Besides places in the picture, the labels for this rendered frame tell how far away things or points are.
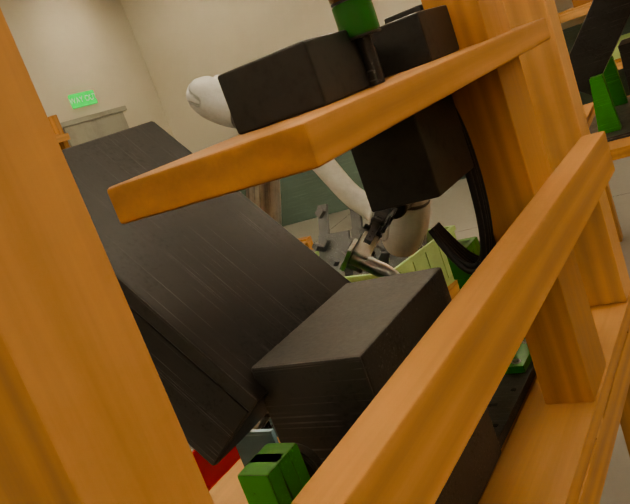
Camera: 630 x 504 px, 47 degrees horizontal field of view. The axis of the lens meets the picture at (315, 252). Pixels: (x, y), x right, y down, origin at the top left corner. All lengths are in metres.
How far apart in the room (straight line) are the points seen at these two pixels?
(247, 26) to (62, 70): 2.26
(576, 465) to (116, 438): 0.91
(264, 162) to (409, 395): 0.25
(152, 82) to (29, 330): 9.88
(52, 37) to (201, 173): 8.61
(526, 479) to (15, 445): 0.92
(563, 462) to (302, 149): 0.81
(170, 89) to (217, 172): 9.48
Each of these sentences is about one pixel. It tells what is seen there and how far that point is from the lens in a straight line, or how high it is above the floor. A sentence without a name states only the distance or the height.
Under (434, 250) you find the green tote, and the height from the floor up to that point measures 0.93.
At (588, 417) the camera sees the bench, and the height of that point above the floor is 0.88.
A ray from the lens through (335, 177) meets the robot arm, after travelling 1.75.
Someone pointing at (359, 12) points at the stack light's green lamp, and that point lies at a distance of 0.91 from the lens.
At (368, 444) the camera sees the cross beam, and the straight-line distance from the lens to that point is 0.63.
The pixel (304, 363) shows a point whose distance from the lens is 0.96.
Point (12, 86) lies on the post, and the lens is 0.47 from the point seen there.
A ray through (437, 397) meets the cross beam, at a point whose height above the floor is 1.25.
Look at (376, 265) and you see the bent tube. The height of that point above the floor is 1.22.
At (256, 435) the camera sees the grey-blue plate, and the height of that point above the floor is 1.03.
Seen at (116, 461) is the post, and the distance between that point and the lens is 0.47.
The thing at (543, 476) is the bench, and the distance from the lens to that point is 1.25.
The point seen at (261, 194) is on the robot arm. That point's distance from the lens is 2.07.
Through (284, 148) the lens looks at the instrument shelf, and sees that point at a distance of 0.62.
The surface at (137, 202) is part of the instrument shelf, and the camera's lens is 0.74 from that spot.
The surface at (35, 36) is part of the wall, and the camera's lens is 9.09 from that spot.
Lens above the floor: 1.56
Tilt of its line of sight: 12 degrees down
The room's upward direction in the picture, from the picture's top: 20 degrees counter-clockwise
